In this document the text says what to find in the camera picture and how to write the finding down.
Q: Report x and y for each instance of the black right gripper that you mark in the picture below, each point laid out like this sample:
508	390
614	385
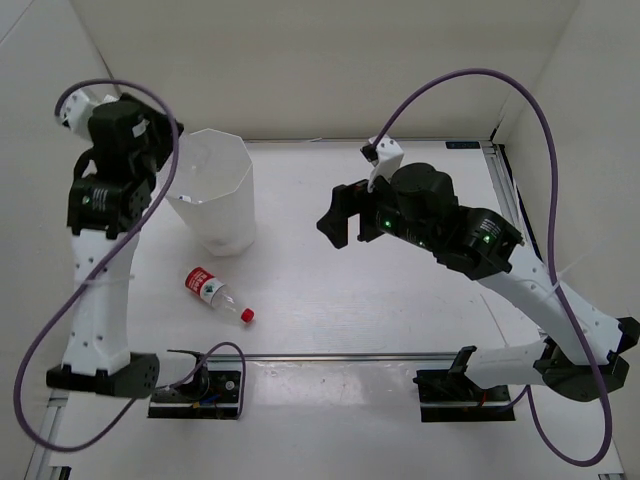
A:
348	202

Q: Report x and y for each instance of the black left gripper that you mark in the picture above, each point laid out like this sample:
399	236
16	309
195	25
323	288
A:
159	130

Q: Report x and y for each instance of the red label plastic bottle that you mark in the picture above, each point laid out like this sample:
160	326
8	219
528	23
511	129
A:
228	306

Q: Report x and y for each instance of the white cap crushed bottle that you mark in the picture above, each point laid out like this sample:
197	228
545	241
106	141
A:
197	152

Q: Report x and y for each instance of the clear unlabelled plastic bottle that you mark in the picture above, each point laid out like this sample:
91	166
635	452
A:
189	199

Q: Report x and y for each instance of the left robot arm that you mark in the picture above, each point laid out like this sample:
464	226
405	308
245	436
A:
112	187

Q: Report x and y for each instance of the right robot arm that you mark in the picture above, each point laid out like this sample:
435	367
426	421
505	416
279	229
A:
579	338

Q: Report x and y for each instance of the white octagonal bin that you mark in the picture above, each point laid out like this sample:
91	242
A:
225	222

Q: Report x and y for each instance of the blue label sticker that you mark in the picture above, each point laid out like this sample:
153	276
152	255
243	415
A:
462	145

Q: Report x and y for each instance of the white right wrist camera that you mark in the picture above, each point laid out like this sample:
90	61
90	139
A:
385	156

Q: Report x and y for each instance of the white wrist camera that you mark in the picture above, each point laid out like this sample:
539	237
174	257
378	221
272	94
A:
77	109
385	156

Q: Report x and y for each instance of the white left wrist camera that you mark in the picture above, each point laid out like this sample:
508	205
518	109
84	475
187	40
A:
77	109

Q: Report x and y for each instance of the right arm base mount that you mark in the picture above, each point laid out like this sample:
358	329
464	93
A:
445	397

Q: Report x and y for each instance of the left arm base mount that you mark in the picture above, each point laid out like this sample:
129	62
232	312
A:
211	394

